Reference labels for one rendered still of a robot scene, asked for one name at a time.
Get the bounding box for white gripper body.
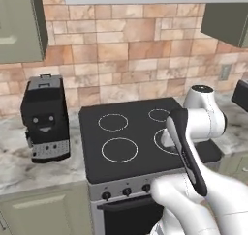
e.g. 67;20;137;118
161;128;177;149

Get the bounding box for black glass hob stove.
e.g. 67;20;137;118
77;96;225;235

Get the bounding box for green base cupboard door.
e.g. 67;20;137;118
218;151;248;186
0;180;94;235

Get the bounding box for black countertop appliance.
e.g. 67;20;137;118
231;78;248;113

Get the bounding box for black oven door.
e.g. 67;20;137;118
96;194;167;235

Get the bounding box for black coffee machine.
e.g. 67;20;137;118
19;73;72;164

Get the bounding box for black oven door handle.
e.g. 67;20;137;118
96;194;157;212

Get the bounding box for grey wall socket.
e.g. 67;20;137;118
219;63;233;82

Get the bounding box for green wall cupboard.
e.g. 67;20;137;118
200;2;248;49
0;0;49;65

